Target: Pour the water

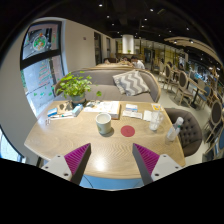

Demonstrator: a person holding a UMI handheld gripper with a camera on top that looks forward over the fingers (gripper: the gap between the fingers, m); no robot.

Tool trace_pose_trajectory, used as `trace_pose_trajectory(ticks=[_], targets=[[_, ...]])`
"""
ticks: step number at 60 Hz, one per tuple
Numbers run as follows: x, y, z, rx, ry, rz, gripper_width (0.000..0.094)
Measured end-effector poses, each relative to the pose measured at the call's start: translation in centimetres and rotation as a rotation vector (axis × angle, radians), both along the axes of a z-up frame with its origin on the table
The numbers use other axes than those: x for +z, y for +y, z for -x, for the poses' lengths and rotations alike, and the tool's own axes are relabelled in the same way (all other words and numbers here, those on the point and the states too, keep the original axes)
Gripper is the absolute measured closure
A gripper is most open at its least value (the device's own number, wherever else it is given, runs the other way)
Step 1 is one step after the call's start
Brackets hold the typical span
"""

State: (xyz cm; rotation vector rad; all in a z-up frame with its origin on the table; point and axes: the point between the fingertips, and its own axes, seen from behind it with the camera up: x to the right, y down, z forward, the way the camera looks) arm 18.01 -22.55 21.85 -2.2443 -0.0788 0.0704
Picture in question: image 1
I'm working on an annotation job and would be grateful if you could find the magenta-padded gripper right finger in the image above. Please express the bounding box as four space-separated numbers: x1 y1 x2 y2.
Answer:
132 143 184 186

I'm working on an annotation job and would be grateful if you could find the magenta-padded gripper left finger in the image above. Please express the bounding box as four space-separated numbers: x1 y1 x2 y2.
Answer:
41 142 92 186

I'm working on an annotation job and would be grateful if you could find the clear plastic water bottle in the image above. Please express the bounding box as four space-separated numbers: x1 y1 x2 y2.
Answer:
165 116 185 143

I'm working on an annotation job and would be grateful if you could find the flat round red coaster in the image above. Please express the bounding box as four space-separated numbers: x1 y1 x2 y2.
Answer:
120 124 136 138

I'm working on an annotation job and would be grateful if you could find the clear plastic cup with straw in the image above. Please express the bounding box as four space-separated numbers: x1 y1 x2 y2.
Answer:
148 109 164 132

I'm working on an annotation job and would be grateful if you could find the white paper napkin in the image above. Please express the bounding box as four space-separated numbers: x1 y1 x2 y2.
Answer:
143 109 154 122

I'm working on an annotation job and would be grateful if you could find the pale green ceramic mug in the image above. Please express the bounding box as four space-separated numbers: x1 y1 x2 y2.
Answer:
95 112 113 135

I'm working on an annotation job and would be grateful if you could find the grey tufted armchair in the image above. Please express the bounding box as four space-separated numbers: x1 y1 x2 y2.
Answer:
163 107 204 158

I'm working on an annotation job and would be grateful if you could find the yellow square card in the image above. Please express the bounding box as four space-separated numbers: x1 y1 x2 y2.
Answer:
150 103 163 112

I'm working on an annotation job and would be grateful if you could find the white and orange box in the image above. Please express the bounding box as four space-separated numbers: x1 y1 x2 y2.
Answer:
96 100 121 120

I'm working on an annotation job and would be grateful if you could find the green potted plant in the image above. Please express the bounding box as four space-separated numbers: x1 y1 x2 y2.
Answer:
54 70 103 105

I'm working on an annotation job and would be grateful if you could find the grey upholstered sofa bench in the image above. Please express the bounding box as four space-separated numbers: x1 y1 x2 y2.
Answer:
53 67 162 104

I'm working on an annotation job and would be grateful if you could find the grey zigzag pillow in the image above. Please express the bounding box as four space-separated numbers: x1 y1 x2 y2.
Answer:
112 69 150 97

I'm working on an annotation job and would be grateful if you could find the group of dining chairs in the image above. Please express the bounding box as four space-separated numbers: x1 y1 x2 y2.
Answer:
156 59 224 161

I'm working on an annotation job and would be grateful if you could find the person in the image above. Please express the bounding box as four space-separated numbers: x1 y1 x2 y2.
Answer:
130 55 146 70

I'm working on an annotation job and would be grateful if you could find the white round column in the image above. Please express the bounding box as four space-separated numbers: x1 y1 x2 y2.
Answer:
121 34 135 55

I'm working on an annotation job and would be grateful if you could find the round colourful window sticker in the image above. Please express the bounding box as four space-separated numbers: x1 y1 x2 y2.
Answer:
32 34 48 52

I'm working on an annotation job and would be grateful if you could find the group of ceiling lights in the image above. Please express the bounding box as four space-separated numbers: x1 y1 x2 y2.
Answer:
96 3 201 44

